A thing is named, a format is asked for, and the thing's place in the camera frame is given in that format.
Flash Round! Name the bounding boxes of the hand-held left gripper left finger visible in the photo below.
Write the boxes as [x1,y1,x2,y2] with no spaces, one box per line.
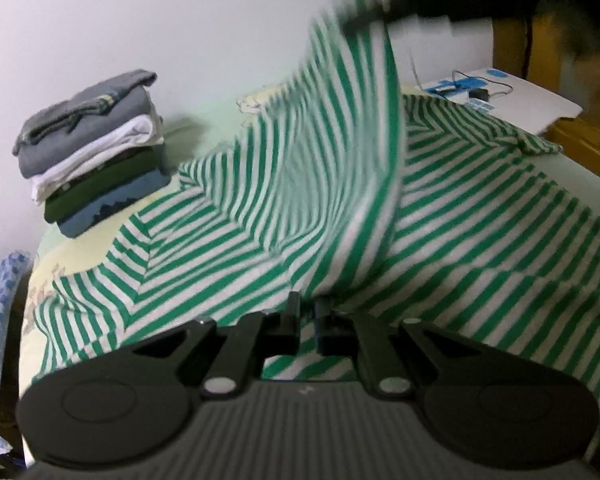
[130,291,302,401]

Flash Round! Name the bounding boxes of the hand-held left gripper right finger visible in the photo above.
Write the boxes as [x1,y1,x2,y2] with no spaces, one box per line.
[314,297,473,401]

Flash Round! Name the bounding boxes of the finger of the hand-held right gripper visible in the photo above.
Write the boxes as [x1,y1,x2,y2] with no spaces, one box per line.
[340,7,396,31]

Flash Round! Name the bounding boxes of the green white striped shirt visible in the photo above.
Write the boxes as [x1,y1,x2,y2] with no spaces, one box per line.
[32,0,600,401]

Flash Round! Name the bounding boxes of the stack of folded clothes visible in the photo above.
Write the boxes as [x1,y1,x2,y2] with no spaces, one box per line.
[30,112,166,206]

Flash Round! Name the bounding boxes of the blue rectangular sticker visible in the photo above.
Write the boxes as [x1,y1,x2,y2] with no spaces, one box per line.
[427,77,485,96]

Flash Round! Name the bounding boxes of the wooden lattice door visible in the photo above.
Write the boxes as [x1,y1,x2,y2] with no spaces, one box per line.
[492,0,600,191]

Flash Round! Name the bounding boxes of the blue folded garment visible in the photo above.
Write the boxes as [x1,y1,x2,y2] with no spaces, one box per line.
[57,170,173,238]

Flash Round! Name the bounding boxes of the bear printed bed sheet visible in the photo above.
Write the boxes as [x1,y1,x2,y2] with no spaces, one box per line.
[22,82,600,466]

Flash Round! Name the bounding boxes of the dark green folded garment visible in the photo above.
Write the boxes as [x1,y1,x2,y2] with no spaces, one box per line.
[44,145,168,224]

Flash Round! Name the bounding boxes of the grey folded sweater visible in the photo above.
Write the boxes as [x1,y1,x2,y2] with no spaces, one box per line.
[12,69,158,179]

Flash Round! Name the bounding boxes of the blue white patterned cloth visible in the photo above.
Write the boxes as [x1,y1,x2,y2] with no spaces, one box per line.
[0,252,33,456]

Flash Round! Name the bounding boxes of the white cable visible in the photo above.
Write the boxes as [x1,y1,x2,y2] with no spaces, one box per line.
[407,45,423,93]

